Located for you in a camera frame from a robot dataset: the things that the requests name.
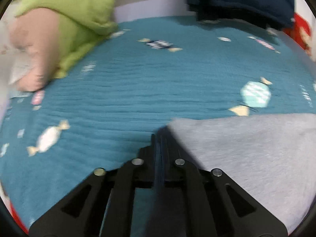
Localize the navy and grey sweatshirt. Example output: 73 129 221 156
168 113 315 232

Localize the teal candy-print bed sheet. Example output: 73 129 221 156
1 17 314 228

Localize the red patterned fabric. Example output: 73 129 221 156
283 13 312 56

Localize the dark blue puffer jacket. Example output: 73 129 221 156
186 0 295 30

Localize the white bed frame edge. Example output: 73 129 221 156
114 0 194 23

